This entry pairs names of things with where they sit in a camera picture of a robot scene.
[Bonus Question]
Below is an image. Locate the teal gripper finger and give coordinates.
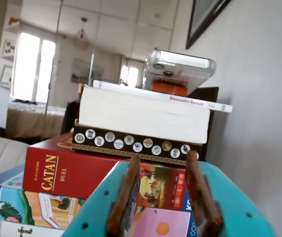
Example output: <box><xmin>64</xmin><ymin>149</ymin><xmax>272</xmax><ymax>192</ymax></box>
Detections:
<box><xmin>185</xmin><ymin>150</ymin><xmax>275</xmax><ymax>237</ymax></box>
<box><xmin>61</xmin><ymin>157</ymin><xmax>141</xmax><ymax>237</ymax></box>

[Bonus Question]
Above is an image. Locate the red Catan Duel box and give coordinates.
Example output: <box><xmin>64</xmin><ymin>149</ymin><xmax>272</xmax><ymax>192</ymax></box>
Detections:
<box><xmin>22</xmin><ymin>132</ymin><xmax>188</xmax><ymax>212</ymax></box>

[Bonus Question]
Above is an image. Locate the black box with medallions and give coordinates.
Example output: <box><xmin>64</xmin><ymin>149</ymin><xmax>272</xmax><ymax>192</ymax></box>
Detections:
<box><xmin>70</xmin><ymin>118</ymin><xmax>203</xmax><ymax>167</ymax></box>

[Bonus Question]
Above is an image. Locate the colourful pink book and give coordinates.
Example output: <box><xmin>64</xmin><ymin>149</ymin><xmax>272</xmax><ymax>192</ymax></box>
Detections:
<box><xmin>0</xmin><ymin>161</ymin><xmax>200</xmax><ymax>237</ymax></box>

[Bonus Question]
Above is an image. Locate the dark chair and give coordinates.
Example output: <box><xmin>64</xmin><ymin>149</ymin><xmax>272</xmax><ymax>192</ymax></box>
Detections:
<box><xmin>61</xmin><ymin>100</ymin><xmax>81</xmax><ymax>136</ymax></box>

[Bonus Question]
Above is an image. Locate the thin white Baricco book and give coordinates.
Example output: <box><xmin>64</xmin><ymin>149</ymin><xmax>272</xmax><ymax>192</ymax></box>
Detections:
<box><xmin>92</xmin><ymin>79</ymin><xmax>234</xmax><ymax>114</ymax></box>

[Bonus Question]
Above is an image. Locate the thick white paperback book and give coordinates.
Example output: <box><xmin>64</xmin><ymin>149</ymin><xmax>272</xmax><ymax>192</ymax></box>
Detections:
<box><xmin>78</xmin><ymin>83</ymin><xmax>211</xmax><ymax>144</ymax></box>

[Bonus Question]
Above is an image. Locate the beige sofa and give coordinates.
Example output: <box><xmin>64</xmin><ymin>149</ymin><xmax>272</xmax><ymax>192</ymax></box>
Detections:
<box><xmin>0</xmin><ymin>133</ymin><xmax>31</xmax><ymax>184</ymax></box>

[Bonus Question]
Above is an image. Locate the table with lace cloth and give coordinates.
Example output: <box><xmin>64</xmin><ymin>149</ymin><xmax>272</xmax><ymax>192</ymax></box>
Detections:
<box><xmin>5</xmin><ymin>100</ymin><xmax>67</xmax><ymax>139</ymax></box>

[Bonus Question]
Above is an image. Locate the orange block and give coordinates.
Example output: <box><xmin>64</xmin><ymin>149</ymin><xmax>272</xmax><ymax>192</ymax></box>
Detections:
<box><xmin>151</xmin><ymin>80</ymin><xmax>189</xmax><ymax>97</ymax></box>

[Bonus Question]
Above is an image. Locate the phone in clear case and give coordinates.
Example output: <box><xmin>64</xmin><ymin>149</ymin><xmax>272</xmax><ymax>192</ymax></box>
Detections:
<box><xmin>142</xmin><ymin>49</ymin><xmax>217</xmax><ymax>93</ymax></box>

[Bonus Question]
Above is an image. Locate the narrow bright window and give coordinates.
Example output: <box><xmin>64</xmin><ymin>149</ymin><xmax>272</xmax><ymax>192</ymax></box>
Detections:
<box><xmin>120</xmin><ymin>58</ymin><xmax>145</xmax><ymax>89</ymax></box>

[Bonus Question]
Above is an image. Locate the small framed picture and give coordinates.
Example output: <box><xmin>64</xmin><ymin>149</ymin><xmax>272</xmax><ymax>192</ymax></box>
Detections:
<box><xmin>0</xmin><ymin>64</ymin><xmax>13</xmax><ymax>89</ymax></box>
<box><xmin>2</xmin><ymin>39</ymin><xmax>17</xmax><ymax>56</ymax></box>

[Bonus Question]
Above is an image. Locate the hanging ceiling lamp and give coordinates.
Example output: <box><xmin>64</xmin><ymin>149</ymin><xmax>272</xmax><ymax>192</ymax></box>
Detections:
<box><xmin>78</xmin><ymin>16</ymin><xmax>88</xmax><ymax>40</ymax></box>

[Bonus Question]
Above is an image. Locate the pale landscape wall picture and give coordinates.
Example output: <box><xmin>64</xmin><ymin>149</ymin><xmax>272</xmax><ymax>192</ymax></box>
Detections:
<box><xmin>71</xmin><ymin>58</ymin><xmax>105</xmax><ymax>84</ymax></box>

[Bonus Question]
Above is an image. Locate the dark framed wall picture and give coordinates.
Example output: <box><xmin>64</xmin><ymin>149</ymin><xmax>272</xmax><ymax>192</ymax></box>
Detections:
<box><xmin>185</xmin><ymin>0</ymin><xmax>233</xmax><ymax>50</ymax></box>

